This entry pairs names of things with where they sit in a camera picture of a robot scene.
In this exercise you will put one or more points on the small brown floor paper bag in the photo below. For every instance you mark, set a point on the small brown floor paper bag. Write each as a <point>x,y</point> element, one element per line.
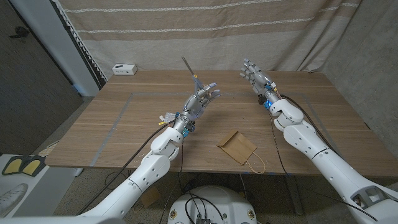
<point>150,197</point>

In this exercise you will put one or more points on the white shoe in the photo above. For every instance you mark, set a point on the white shoe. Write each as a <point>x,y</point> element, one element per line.
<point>12,199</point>

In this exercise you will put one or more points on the white floor platform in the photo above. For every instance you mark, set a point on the white floor platform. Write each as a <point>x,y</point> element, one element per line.
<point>40,186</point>

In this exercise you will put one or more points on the white door frame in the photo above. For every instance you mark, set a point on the white door frame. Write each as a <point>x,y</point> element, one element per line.
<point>56,40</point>

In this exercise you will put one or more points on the dark textured door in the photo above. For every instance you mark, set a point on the dark textured door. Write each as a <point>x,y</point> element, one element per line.
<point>31,93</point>

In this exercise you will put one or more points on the beige striped curtain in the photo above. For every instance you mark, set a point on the beige striped curtain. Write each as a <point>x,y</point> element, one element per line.
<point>202,40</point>

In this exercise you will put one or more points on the grey backdrop cloth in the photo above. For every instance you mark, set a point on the grey backdrop cloth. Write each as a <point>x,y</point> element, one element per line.
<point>373,37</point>

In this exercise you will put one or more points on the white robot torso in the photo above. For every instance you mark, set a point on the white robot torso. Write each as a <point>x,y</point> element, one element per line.
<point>224,202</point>

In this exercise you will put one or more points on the white power strip box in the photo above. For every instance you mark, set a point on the white power strip box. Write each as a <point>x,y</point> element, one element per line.
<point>124,69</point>

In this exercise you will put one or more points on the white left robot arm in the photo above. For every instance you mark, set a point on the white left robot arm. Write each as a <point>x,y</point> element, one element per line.
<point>140,177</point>

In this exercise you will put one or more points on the grey table leg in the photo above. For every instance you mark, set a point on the grey table leg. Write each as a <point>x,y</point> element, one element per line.
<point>294,196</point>

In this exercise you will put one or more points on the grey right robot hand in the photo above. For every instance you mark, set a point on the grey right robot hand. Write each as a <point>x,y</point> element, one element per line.
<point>259,81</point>

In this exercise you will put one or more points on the white printed receipt paper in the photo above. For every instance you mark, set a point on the white printed receipt paper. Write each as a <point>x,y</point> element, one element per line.
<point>169,117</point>

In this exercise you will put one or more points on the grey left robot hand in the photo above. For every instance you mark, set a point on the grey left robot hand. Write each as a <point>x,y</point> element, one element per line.
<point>194,107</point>

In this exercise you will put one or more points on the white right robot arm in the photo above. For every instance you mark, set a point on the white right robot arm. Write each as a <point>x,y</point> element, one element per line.
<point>326,155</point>

